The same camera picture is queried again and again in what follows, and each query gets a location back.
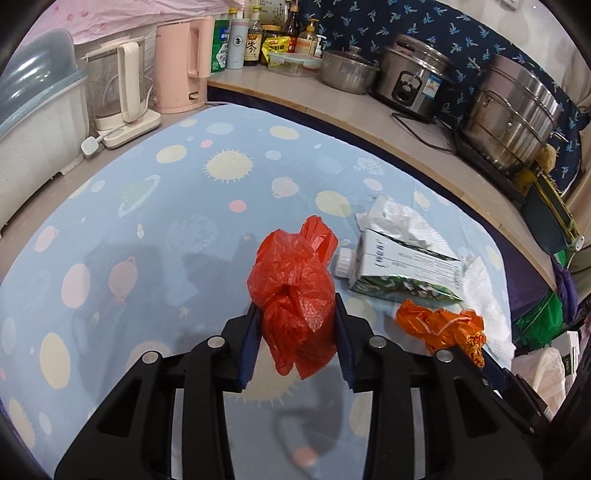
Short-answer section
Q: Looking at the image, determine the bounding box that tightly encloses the yellow snack packet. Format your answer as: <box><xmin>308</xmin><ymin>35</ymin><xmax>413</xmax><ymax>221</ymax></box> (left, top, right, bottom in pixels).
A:
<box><xmin>261</xmin><ymin>36</ymin><xmax>296</xmax><ymax>63</ymax></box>

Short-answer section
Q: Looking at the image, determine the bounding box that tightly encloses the amber pump bottle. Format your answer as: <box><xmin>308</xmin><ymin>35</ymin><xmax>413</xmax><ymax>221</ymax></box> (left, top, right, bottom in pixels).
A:
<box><xmin>295</xmin><ymin>18</ymin><xmax>322</xmax><ymax>58</ymax></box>

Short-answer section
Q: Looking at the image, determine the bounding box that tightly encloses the orange plastic bag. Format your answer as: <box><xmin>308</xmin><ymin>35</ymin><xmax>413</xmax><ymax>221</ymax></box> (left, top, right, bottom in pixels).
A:
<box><xmin>394</xmin><ymin>299</ymin><xmax>488</xmax><ymax>369</ymax></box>

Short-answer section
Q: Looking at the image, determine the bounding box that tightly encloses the pink electric kettle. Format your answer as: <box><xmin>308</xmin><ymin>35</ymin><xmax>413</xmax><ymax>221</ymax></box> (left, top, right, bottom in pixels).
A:
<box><xmin>152</xmin><ymin>17</ymin><xmax>216</xmax><ymax>112</ymax></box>

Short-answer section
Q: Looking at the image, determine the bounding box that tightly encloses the navy printed cloth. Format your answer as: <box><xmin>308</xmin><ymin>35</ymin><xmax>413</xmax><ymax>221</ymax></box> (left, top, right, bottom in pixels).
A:
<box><xmin>295</xmin><ymin>0</ymin><xmax>591</xmax><ymax>195</ymax></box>

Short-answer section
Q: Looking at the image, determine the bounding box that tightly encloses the white glass electric kettle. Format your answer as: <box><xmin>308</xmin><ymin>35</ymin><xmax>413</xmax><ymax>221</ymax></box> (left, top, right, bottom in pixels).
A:
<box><xmin>85</xmin><ymin>39</ymin><xmax>162</xmax><ymax>149</ymax></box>

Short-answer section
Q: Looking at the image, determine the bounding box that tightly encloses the blue spotted tablecloth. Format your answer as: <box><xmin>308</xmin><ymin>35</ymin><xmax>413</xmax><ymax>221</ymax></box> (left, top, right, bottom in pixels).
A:
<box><xmin>0</xmin><ymin>104</ymin><xmax>518</xmax><ymax>480</ymax></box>

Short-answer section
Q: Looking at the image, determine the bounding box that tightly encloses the dark soy sauce bottle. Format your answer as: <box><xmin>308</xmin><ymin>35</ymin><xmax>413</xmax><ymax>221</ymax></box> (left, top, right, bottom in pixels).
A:
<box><xmin>244</xmin><ymin>6</ymin><xmax>264</xmax><ymax>66</ymax></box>

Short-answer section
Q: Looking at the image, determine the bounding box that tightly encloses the white waste bin with liner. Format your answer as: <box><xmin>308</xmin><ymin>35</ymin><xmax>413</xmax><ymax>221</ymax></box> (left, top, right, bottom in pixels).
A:
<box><xmin>510</xmin><ymin>346</ymin><xmax>573</xmax><ymax>411</ymax></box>

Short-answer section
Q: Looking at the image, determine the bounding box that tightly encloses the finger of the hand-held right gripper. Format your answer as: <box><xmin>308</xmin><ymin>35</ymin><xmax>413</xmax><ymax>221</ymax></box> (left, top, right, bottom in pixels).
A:
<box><xmin>502</xmin><ymin>368</ymin><xmax>553</xmax><ymax>422</ymax></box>

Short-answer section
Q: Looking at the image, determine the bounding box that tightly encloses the small steel pot with lid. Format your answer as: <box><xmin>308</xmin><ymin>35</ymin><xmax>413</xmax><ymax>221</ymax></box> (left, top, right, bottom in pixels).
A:
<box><xmin>321</xmin><ymin>46</ymin><xmax>380</xmax><ymax>95</ymax></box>

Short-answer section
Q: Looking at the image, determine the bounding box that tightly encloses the red plastic bag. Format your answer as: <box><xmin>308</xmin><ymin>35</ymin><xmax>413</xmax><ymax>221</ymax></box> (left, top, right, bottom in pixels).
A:
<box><xmin>248</xmin><ymin>215</ymin><xmax>339</xmax><ymax>380</ymax></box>

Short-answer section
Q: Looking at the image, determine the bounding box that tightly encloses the black induction cooker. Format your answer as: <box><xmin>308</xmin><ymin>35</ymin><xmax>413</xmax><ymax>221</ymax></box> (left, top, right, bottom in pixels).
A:
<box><xmin>451</xmin><ymin>129</ymin><xmax>532</xmax><ymax>205</ymax></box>

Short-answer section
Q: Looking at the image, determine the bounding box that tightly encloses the stainless steel steamer pot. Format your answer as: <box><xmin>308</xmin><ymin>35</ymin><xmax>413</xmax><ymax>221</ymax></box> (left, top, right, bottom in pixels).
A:
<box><xmin>459</xmin><ymin>54</ymin><xmax>571</xmax><ymax>178</ymax></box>

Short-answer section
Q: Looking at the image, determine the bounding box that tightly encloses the white green drink carton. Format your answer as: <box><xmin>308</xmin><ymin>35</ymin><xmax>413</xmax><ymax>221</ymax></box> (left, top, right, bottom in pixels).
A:
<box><xmin>335</xmin><ymin>228</ymin><xmax>465</xmax><ymax>304</ymax></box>

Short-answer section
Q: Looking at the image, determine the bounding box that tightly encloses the clear food container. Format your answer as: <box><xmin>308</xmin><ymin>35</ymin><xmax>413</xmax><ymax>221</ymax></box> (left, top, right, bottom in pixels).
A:
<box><xmin>268</xmin><ymin>52</ymin><xmax>324</xmax><ymax>78</ymax></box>

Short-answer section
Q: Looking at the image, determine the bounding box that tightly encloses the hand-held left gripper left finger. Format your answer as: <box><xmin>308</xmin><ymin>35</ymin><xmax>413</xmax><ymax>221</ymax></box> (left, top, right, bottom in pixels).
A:
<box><xmin>54</xmin><ymin>302</ymin><xmax>263</xmax><ymax>480</ymax></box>

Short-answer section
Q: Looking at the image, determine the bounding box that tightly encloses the black power cable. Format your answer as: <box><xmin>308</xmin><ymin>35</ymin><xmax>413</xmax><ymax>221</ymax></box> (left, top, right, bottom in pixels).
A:
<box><xmin>392</xmin><ymin>112</ymin><xmax>458</xmax><ymax>154</ymax></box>

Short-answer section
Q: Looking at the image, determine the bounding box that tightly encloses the white cylindrical bottle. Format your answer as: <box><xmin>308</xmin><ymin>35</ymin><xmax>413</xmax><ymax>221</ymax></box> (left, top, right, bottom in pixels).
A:
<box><xmin>226</xmin><ymin>18</ymin><xmax>250</xmax><ymax>70</ymax></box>

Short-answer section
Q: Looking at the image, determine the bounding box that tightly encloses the purple cloth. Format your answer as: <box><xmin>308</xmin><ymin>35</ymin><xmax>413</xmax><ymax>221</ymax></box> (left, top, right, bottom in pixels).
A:
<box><xmin>551</xmin><ymin>263</ymin><xmax>579</xmax><ymax>325</ymax></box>

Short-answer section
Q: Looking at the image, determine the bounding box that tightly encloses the green refill packet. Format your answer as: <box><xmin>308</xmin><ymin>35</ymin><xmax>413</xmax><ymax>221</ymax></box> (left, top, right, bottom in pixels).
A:
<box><xmin>211</xmin><ymin>18</ymin><xmax>232</xmax><ymax>73</ymax></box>

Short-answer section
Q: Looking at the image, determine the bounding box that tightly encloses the dark glass bottle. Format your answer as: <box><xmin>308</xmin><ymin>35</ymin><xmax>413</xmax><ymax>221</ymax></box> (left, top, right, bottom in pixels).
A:
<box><xmin>281</xmin><ymin>2</ymin><xmax>300</xmax><ymax>40</ymax></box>

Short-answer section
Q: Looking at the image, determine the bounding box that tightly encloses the silver rice cooker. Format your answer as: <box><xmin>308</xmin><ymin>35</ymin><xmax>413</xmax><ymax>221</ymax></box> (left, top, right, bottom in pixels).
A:
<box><xmin>369</xmin><ymin>33</ymin><xmax>462</xmax><ymax>123</ymax></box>

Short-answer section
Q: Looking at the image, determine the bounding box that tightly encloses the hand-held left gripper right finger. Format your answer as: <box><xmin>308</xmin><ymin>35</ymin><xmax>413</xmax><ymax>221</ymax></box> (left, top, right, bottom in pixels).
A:
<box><xmin>332</xmin><ymin>293</ymin><xmax>548</xmax><ymax>480</ymax></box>

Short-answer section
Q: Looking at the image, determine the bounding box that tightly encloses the white printed cardboard box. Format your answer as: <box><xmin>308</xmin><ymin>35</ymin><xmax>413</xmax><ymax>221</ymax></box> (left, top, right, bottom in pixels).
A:
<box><xmin>561</xmin><ymin>330</ymin><xmax>583</xmax><ymax>376</ymax></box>

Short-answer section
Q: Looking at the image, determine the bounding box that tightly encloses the pink dotted curtain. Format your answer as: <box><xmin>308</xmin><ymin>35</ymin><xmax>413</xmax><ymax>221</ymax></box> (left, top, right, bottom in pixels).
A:
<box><xmin>46</xmin><ymin>0</ymin><xmax>241</xmax><ymax>38</ymax></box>

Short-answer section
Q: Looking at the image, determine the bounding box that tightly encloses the green plastic bag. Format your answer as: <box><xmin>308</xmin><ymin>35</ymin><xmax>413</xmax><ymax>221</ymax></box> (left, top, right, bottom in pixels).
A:
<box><xmin>512</xmin><ymin>291</ymin><xmax>578</xmax><ymax>348</ymax></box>

